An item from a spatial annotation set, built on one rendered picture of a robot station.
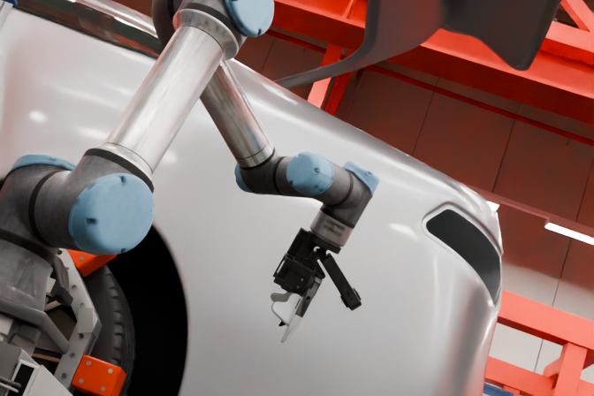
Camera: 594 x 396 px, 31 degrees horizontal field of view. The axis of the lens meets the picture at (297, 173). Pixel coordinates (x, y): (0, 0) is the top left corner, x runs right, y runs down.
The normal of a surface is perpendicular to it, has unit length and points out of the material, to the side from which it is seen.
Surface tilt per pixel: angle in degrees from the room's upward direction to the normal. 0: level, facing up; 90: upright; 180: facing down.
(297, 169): 100
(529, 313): 90
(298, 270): 112
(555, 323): 90
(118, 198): 97
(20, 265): 72
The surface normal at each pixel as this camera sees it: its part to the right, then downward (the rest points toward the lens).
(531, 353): 0.05, -0.34
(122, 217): 0.70, 0.15
